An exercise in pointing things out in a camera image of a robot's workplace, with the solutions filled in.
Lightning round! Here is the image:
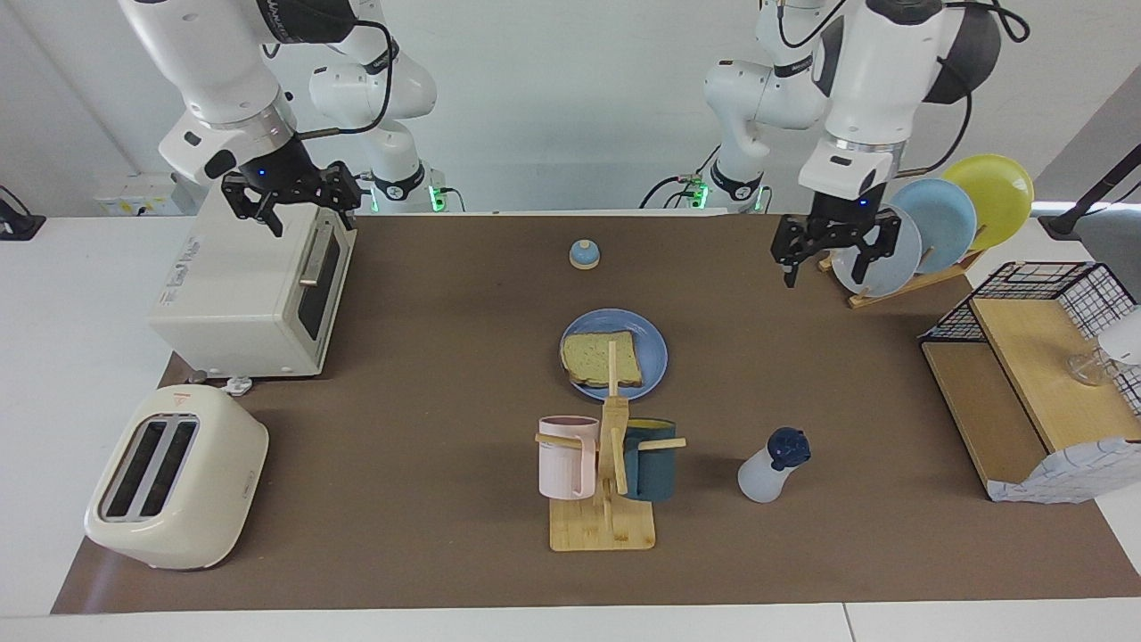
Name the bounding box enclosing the pink ribbed mug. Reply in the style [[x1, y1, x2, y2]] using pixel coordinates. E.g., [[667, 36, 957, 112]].
[[538, 416, 600, 500]]

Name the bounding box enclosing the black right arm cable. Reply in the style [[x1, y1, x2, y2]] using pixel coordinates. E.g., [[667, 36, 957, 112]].
[[294, 18, 398, 139]]

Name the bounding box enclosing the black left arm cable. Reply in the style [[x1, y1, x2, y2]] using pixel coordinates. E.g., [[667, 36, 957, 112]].
[[776, 0, 1030, 179]]

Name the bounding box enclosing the white rounded blurry object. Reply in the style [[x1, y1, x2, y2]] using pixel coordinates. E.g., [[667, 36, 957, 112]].
[[1098, 306, 1141, 366]]

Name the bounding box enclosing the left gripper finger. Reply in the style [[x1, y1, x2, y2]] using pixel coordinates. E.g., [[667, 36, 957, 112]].
[[770, 214, 819, 289], [851, 208, 904, 285]]

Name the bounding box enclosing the wooden mug tree stand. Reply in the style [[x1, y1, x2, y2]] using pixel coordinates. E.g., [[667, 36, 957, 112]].
[[535, 341, 687, 552]]

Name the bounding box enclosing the blue round plate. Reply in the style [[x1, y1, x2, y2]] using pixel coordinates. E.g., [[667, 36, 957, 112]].
[[560, 309, 669, 402]]

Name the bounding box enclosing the brown table mat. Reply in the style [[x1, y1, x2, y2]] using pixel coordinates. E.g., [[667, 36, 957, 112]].
[[51, 214, 1141, 614]]

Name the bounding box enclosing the black left base cable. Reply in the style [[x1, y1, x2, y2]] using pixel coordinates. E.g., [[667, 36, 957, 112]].
[[640, 152, 718, 210]]

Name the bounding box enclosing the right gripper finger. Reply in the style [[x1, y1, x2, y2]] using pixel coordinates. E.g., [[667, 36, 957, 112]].
[[220, 172, 288, 238], [314, 160, 363, 233]]

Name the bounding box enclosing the black clamp base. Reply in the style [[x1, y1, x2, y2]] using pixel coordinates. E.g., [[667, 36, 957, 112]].
[[0, 185, 47, 242]]

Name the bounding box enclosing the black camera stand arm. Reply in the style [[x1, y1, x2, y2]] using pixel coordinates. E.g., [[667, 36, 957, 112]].
[[1038, 143, 1141, 240]]

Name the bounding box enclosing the toasted bread slice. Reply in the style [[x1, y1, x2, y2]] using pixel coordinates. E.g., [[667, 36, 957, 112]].
[[560, 330, 644, 389]]

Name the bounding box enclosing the white patterned cloth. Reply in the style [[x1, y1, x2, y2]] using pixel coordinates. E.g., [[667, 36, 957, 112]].
[[987, 437, 1141, 506]]

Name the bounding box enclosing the light blue plate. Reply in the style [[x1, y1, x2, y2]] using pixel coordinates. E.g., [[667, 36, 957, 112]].
[[890, 178, 978, 275]]

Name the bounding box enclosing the white toaster power cord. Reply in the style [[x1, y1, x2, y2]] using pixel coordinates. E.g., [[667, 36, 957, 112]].
[[192, 370, 255, 396]]

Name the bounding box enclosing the clear glass cup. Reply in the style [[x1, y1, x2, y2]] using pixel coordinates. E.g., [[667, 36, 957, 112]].
[[1061, 348, 1120, 387]]

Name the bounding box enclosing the pale grey plate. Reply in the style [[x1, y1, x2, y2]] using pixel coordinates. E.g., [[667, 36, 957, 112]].
[[830, 202, 923, 298]]

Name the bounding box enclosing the yellow plate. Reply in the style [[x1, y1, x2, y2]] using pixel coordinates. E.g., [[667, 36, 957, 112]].
[[941, 153, 1035, 252]]

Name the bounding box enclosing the cream two-slot toaster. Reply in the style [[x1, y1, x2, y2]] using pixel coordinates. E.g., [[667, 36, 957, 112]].
[[84, 384, 270, 572]]

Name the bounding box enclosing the dark teal mug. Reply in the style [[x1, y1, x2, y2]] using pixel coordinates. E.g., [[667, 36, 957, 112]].
[[621, 418, 678, 501]]

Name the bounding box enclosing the white wall power box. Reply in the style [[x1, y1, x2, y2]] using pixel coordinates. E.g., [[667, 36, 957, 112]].
[[94, 172, 193, 217]]

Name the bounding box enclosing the black wire basket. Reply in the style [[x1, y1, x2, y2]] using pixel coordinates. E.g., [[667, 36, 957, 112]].
[[919, 261, 1141, 420]]

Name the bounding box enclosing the white toaster oven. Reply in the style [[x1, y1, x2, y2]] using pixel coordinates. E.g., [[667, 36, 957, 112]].
[[148, 164, 357, 379]]

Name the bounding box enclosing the wooden plate rack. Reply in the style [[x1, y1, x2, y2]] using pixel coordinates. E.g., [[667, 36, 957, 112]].
[[818, 223, 989, 309]]

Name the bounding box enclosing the wooden two-level shelf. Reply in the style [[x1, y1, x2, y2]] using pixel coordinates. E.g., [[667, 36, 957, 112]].
[[921, 297, 1141, 502]]

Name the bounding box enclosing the white squeeze bottle blue cap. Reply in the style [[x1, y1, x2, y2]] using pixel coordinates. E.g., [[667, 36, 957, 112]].
[[737, 427, 811, 504]]

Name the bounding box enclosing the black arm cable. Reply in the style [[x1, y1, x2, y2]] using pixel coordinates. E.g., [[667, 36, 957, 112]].
[[294, 18, 398, 139], [776, 0, 1030, 179]]

